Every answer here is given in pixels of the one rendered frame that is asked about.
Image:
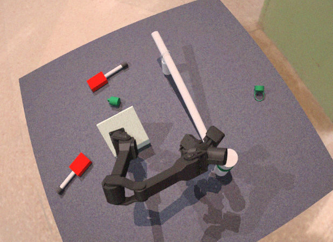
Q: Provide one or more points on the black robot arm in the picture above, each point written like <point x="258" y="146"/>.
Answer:
<point x="184" y="169"/>

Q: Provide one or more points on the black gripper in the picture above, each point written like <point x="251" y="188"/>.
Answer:
<point x="213" y="138"/>

